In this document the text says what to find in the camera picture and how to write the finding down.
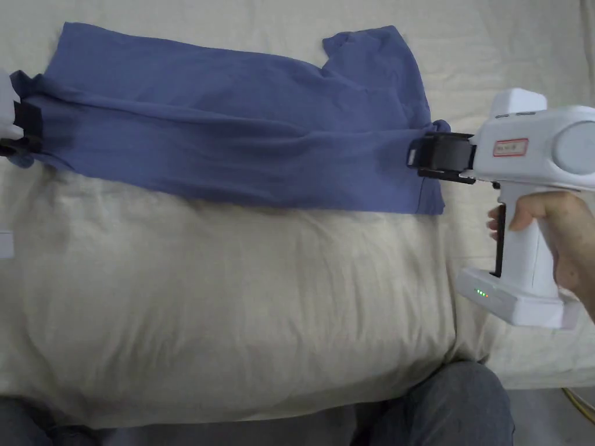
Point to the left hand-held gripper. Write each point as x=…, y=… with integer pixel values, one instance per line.
x=6, y=109

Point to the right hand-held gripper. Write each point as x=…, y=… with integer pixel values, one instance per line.
x=520, y=153

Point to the blue shirt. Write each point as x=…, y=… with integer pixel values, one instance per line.
x=209, y=125

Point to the person's right hand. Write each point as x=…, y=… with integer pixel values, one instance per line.
x=565, y=232

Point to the bed with beige sheet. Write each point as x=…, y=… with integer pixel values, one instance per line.
x=232, y=288

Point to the person's legs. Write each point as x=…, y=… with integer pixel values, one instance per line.
x=441, y=409

